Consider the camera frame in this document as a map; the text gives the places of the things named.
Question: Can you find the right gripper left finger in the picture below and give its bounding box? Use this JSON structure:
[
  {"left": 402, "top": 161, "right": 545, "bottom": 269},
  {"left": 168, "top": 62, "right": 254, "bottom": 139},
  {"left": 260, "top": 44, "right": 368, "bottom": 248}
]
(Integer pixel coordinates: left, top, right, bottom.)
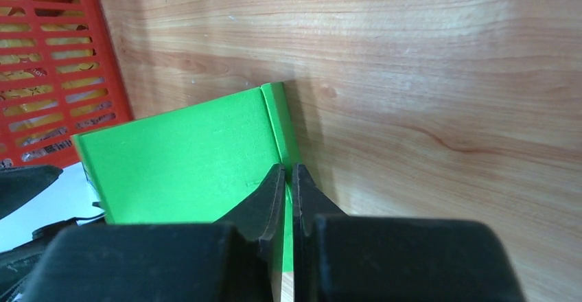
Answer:
[{"left": 23, "top": 164, "right": 286, "bottom": 301}]

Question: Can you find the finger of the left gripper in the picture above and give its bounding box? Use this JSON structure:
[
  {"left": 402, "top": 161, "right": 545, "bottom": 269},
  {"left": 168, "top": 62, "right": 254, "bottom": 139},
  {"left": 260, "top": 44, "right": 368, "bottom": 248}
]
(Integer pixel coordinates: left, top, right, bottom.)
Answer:
[{"left": 1, "top": 165, "right": 63, "bottom": 219}]

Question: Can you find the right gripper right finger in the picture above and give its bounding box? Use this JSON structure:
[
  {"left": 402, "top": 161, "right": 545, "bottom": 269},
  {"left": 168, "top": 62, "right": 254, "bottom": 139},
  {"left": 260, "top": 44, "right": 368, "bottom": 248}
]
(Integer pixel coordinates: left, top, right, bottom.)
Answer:
[{"left": 292, "top": 164, "right": 525, "bottom": 301}]

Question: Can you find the green paper box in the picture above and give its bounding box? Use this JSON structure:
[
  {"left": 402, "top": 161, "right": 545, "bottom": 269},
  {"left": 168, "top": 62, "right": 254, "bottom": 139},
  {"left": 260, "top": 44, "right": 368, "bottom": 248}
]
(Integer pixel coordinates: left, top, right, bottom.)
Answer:
[{"left": 72, "top": 81, "right": 303, "bottom": 274}]

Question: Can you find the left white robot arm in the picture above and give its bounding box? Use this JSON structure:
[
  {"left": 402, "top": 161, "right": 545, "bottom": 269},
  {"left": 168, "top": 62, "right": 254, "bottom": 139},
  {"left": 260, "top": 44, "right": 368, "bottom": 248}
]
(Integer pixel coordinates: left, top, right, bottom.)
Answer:
[{"left": 1, "top": 163, "right": 104, "bottom": 301}]

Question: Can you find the red plastic basket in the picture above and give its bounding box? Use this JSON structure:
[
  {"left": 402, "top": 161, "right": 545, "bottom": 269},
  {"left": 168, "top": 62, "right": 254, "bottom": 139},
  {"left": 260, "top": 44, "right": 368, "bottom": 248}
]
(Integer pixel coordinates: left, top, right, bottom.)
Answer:
[{"left": 1, "top": 0, "right": 132, "bottom": 168}]

